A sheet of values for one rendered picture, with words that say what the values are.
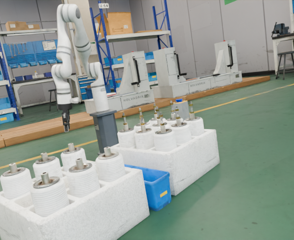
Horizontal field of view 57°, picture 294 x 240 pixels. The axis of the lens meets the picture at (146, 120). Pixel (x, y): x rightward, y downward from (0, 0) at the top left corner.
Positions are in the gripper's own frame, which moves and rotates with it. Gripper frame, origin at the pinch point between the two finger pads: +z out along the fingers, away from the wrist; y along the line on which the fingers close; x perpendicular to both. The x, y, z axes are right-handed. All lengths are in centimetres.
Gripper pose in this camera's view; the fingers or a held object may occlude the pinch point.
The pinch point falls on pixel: (67, 128)
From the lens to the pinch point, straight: 156.3
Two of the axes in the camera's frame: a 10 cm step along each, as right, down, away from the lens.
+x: 9.8, -0.7, 1.7
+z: 0.3, 9.7, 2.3
